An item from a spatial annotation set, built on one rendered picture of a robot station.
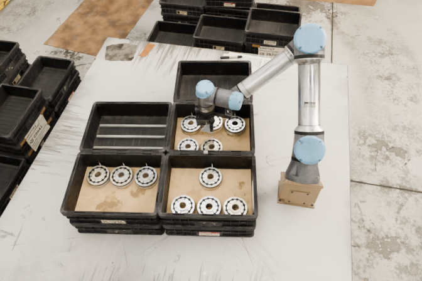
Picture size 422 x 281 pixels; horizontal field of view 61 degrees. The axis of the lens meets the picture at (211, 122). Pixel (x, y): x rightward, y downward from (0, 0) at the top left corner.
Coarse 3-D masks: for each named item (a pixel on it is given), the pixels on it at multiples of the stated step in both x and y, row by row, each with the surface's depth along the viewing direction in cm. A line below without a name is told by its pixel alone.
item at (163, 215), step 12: (168, 156) 160; (216, 156) 159; (228, 156) 159; (240, 156) 158; (252, 156) 158; (252, 168) 154; (168, 216) 143; (180, 216) 142; (192, 216) 142; (204, 216) 142; (216, 216) 142; (228, 216) 141; (240, 216) 141; (252, 216) 141
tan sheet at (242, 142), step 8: (224, 120) 183; (248, 120) 183; (176, 128) 181; (224, 128) 180; (248, 128) 180; (176, 136) 178; (184, 136) 178; (192, 136) 178; (200, 136) 178; (208, 136) 178; (216, 136) 177; (224, 136) 177; (232, 136) 177; (240, 136) 177; (248, 136) 177; (176, 144) 175; (200, 144) 175; (224, 144) 174; (232, 144) 174; (240, 144) 174; (248, 144) 174
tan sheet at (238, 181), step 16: (176, 176) 164; (192, 176) 164; (224, 176) 164; (240, 176) 163; (176, 192) 160; (192, 192) 159; (208, 192) 159; (224, 192) 159; (240, 192) 159; (208, 208) 154
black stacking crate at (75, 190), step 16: (80, 160) 162; (96, 160) 166; (112, 160) 165; (128, 160) 164; (144, 160) 164; (160, 160) 163; (80, 176) 162; (96, 224) 152; (112, 224) 152; (128, 224) 152; (144, 224) 152
